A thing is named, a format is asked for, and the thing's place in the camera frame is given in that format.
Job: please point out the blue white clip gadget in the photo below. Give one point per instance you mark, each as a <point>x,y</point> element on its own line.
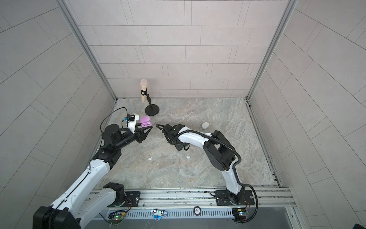
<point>158,214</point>

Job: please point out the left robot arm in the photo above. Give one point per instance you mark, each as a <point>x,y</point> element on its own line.
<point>69,210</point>

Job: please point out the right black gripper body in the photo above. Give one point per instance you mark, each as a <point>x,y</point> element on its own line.
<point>180,145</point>

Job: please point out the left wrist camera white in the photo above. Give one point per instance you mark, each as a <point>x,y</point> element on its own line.
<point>131,120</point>

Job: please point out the beige microphone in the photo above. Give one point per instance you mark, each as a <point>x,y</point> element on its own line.
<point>143,84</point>

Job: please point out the aluminium front rail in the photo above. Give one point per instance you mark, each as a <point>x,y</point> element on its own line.
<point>268,196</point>

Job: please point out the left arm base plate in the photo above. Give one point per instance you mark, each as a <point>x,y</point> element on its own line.
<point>131,200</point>

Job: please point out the white earbud case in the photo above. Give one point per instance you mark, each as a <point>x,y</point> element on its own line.
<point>205,125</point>

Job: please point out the purple earbud case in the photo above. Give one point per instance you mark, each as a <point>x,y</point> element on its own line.
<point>145,121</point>

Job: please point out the green circuit board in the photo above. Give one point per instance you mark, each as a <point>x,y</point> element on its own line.
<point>117,216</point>
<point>240,215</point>

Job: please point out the right green circuit board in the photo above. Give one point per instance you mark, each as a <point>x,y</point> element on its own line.
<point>240,215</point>

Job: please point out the black microphone stand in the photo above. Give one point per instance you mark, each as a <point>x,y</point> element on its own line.
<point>151,109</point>

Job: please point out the left green circuit board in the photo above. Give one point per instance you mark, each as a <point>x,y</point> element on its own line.
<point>117,216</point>

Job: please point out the small black round disc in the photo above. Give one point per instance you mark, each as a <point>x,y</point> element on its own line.
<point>197,211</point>

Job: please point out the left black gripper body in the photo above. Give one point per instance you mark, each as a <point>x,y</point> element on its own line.
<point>138,137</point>

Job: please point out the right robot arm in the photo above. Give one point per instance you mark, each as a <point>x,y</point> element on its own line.
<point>219,151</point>

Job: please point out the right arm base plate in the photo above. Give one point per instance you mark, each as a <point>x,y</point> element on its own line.
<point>226,198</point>

